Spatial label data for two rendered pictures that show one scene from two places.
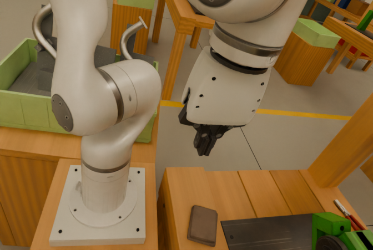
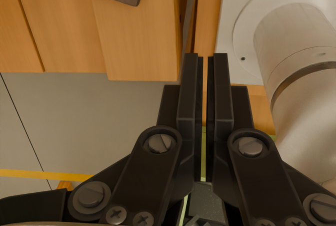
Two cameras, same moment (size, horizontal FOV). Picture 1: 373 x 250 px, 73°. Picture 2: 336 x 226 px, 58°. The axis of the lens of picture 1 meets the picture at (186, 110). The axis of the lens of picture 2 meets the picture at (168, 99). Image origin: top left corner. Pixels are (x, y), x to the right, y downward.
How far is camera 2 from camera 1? 31 cm
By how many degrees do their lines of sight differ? 17
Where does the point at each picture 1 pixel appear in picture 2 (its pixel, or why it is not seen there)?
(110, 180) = (316, 49)
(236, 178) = (47, 58)
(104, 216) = not seen: outside the picture
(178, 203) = (162, 14)
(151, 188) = (202, 46)
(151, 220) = not seen: outside the picture
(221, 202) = (79, 13)
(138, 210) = (234, 5)
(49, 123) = not seen: outside the picture
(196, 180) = (124, 54)
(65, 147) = not seen: hidden behind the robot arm
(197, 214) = not seen: outside the picture
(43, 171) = not seen: outside the picture
